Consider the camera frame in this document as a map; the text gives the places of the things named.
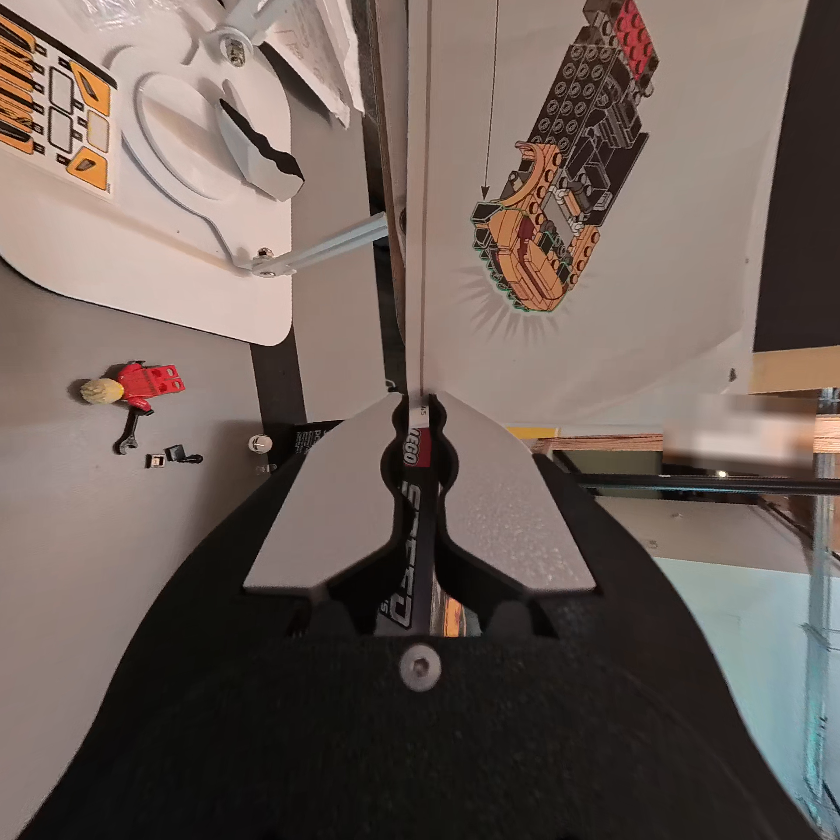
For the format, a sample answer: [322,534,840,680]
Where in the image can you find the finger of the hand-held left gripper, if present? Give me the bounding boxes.
[215,97,307,202]

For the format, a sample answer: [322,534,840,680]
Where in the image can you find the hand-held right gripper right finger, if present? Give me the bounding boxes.
[430,391,597,635]

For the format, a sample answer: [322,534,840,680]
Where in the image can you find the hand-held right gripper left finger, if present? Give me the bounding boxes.
[244,392,411,635]

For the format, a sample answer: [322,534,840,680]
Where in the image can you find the lego instruction booklet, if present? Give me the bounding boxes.
[374,0,811,424]

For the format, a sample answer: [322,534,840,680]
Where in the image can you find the lego set box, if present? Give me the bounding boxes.
[292,420,487,637]

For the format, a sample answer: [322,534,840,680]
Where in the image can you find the orange lego sticker sheet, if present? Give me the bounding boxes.
[0,13,120,202]

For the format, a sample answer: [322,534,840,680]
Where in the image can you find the red lego minifigure parts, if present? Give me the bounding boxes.
[79,361,186,416]

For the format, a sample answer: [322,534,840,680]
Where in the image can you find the white printed paper bag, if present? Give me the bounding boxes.
[262,0,366,130]

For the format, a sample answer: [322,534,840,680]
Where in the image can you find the white book stand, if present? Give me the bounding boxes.
[131,0,389,280]

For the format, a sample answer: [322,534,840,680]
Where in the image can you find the white rounded board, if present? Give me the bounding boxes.
[0,0,293,347]

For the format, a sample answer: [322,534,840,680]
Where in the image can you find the clear plastic parts bag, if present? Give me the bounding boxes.
[69,0,224,32]

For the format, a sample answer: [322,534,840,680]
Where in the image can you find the black metal pole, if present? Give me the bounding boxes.
[577,474,840,497]

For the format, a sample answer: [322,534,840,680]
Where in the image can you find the black backdrop panel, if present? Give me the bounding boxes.
[751,0,840,355]

